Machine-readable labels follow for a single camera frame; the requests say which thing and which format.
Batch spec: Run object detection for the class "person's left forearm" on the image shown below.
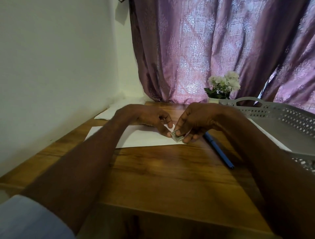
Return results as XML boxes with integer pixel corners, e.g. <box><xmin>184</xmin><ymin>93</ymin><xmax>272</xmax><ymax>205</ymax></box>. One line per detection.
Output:
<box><xmin>21</xmin><ymin>109</ymin><xmax>131</xmax><ymax>234</ymax></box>

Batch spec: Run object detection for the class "light blue shirt sleeve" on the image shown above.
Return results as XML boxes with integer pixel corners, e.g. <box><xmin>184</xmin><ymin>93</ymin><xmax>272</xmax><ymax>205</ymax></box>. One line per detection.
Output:
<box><xmin>0</xmin><ymin>195</ymin><xmax>76</xmax><ymax>239</ymax></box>

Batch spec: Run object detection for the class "purple patterned curtain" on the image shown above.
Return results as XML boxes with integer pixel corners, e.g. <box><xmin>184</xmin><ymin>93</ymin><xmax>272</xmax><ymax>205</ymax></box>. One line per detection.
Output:
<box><xmin>129</xmin><ymin>0</ymin><xmax>315</xmax><ymax>114</ymax></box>

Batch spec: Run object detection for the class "white envelope with long edge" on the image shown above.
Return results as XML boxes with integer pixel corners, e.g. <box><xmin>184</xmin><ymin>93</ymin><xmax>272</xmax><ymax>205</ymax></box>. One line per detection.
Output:
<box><xmin>248</xmin><ymin>118</ymin><xmax>292</xmax><ymax>152</ymax></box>

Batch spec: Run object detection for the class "person's right forearm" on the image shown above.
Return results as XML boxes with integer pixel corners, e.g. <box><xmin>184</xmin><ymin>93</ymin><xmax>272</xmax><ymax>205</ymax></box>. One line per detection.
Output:
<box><xmin>218</xmin><ymin>105</ymin><xmax>315</xmax><ymax>239</ymax></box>

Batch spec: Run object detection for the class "person's right hand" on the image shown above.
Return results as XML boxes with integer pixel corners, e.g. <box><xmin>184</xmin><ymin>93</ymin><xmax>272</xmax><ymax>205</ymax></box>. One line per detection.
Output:
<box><xmin>173</xmin><ymin>103</ymin><xmax>224</xmax><ymax>144</ymax></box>

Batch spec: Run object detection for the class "white paper sheet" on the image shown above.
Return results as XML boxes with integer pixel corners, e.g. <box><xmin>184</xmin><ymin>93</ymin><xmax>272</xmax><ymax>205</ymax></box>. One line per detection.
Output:
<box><xmin>94</xmin><ymin>98</ymin><xmax>146</xmax><ymax>121</ymax></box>

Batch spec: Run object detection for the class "small green postage stamp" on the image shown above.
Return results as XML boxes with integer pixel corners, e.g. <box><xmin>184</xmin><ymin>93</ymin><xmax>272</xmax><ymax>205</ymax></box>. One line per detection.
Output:
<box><xmin>171</xmin><ymin>130</ymin><xmax>185</xmax><ymax>143</ymax></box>

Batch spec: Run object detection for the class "blue pen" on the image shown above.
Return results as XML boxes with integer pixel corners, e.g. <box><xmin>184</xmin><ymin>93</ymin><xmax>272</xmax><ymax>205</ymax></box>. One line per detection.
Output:
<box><xmin>203</xmin><ymin>132</ymin><xmax>235</xmax><ymax>170</ymax></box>

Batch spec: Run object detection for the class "person's left hand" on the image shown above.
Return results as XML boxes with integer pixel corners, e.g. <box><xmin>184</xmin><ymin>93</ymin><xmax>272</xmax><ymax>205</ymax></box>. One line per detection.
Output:
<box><xmin>116</xmin><ymin>104</ymin><xmax>174</xmax><ymax>138</ymax></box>

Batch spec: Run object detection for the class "grey perforated plastic tray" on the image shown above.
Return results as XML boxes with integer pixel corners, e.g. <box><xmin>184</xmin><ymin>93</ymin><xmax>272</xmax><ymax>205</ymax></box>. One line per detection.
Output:
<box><xmin>219</xmin><ymin>97</ymin><xmax>315</xmax><ymax>174</ymax></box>

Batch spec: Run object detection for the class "white artificial flower plant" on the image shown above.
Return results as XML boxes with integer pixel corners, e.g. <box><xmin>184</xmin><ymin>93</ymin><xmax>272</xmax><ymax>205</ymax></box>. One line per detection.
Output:
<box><xmin>203</xmin><ymin>71</ymin><xmax>241</xmax><ymax>100</ymax></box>

